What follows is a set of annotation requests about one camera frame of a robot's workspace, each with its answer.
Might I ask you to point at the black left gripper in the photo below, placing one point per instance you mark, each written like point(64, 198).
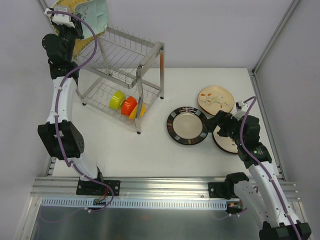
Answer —
point(75, 27)

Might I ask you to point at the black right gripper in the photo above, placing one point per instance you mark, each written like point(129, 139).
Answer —
point(222, 122)

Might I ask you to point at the woven bamboo tray plate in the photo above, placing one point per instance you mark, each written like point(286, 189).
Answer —
point(88, 36)

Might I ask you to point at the light blue divided plate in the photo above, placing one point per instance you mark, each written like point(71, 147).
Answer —
point(94, 13)

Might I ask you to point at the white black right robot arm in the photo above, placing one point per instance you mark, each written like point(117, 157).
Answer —
point(268, 203)

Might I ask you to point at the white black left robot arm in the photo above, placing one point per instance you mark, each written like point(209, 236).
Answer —
point(59, 135)

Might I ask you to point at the stainless steel dish rack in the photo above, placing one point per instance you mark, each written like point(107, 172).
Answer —
point(128, 63)

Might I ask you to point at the black rimmed round plate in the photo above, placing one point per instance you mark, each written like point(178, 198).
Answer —
point(187, 125)

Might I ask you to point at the beige leaf round plate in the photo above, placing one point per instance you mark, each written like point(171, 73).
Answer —
point(226, 144)

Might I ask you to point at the beige bird round plate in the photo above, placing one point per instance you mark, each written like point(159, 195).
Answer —
point(214, 98)

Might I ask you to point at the lime green bowl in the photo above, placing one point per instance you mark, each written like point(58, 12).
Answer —
point(117, 100)

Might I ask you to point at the orange bowl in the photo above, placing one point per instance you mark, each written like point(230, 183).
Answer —
point(129, 105)

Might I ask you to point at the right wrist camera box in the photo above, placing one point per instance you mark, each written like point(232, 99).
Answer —
point(241, 106)

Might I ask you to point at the aluminium frame post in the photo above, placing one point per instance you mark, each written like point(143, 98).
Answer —
point(276, 34)
point(43, 7)

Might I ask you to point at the aluminium right frame post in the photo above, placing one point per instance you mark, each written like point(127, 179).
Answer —
point(276, 34)

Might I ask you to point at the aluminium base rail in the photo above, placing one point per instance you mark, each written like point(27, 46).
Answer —
point(163, 188)

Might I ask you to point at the white slotted cable duct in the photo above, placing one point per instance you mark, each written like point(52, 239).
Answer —
point(89, 202)

